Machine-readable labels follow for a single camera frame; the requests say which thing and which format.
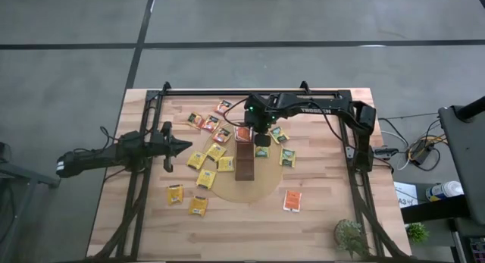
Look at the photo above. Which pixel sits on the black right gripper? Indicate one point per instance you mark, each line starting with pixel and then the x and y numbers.
pixel 260 119

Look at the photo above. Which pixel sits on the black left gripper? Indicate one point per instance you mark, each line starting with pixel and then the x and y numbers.
pixel 164 147

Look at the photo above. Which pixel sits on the orange white tea packet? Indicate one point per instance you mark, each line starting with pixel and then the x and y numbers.
pixel 292 201
pixel 243 135

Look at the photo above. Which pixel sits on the green lemon tea packet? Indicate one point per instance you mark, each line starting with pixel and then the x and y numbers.
pixel 287 157
pixel 279 135
pixel 261 152

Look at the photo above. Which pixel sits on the brown wooden tea box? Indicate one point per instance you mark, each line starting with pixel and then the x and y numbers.
pixel 245 168

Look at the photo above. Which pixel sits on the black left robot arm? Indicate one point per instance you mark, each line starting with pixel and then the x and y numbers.
pixel 94 158

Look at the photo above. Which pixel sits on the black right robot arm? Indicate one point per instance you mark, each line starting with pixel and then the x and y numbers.
pixel 322 107

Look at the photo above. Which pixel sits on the round woven placemat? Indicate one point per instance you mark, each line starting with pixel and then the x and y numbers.
pixel 242 193

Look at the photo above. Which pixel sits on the black power adapter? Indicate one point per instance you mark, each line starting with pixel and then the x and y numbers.
pixel 385 153

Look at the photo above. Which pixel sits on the potted green plant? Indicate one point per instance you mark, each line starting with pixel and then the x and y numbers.
pixel 348 236

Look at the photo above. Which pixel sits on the white paper sheet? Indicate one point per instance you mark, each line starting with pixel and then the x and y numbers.
pixel 403 191

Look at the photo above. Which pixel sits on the black power supply box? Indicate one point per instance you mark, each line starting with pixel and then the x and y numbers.
pixel 420 153

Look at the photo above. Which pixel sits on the small green plant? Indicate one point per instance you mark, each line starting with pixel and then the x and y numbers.
pixel 417 232

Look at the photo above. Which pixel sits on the black shelf board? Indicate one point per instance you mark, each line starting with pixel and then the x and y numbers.
pixel 435 211

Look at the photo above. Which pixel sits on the white wipes canister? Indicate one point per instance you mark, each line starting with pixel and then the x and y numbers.
pixel 447 190

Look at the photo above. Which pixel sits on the dark grey side table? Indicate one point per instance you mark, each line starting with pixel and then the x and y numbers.
pixel 466 160

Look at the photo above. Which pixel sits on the black metal table frame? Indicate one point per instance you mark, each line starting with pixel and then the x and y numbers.
pixel 204 92

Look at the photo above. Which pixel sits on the grey mounting bracket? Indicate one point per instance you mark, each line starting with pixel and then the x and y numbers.
pixel 351 152

